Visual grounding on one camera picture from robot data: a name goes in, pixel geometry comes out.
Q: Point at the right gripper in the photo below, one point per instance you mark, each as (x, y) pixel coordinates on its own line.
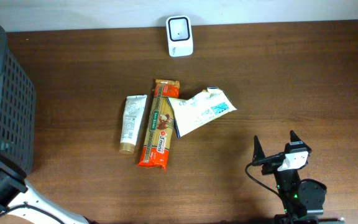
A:
(258, 153)

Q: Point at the cream yellow snack bag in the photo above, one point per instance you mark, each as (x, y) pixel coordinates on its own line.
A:
(202, 108)

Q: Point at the orange spaghetti packet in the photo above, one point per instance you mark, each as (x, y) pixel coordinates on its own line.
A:
(161, 125)

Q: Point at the white cream tube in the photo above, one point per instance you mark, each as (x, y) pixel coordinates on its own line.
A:
(132, 119)

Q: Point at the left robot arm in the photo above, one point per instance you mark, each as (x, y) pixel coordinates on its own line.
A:
(18, 197)

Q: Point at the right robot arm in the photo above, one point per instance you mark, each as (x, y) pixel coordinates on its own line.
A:
(302, 199)

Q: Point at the white barcode scanner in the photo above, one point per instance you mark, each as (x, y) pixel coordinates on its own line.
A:
(179, 36)

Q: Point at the dark grey plastic basket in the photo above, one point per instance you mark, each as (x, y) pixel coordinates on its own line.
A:
(17, 109)

